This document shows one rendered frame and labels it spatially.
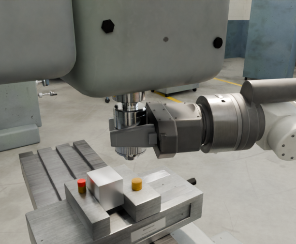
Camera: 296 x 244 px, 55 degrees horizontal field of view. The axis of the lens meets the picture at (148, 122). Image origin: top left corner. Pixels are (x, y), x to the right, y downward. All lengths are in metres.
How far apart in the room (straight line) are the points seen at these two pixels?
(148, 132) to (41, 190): 0.50
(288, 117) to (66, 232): 0.42
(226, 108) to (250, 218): 1.92
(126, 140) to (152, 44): 0.15
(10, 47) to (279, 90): 0.34
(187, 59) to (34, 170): 0.71
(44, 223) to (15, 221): 1.74
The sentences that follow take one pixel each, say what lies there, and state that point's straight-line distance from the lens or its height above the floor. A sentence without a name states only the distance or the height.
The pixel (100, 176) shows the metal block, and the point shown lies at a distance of 0.57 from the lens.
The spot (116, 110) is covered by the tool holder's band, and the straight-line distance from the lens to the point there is 0.39.
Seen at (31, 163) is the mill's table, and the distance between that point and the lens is 0.98.
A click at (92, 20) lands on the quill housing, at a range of 0.26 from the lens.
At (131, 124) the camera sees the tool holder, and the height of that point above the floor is 1.25.
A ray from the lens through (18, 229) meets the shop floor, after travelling 2.27.
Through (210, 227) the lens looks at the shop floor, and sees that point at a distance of 2.14.
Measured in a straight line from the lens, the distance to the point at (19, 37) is 0.22.
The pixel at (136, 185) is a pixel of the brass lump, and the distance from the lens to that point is 0.58.
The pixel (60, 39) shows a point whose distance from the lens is 0.23.
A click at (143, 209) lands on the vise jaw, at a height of 1.04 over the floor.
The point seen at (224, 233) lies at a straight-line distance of 0.98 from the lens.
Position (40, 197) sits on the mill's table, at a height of 0.95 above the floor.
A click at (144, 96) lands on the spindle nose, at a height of 1.29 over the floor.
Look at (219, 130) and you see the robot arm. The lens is 0.40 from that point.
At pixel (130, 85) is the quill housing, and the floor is 1.32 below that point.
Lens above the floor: 1.39
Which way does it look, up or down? 21 degrees down
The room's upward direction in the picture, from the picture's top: straight up
